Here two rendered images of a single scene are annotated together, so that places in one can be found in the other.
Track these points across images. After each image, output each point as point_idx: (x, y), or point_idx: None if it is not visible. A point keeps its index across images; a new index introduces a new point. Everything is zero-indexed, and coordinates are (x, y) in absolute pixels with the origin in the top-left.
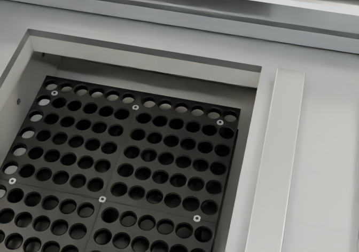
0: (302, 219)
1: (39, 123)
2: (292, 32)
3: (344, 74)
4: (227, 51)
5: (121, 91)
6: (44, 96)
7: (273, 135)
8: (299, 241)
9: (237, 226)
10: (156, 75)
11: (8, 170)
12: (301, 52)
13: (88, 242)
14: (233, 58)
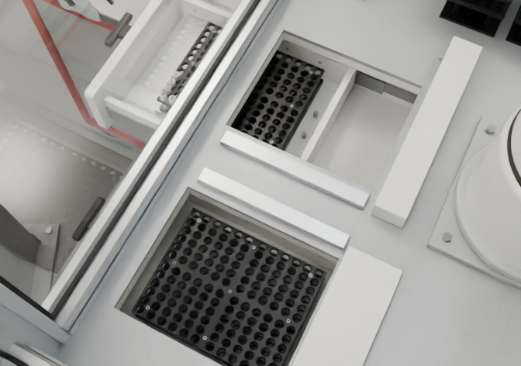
0: (281, 198)
1: (168, 319)
2: (177, 163)
3: (206, 149)
4: (171, 200)
5: (159, 268)
6: (146, 314)
7: (239, 194)
8: (291, 202)
9: (277, 226)
10: None
11: None
12: (184, 164)
13: (253, 302)
14: (177, 198)
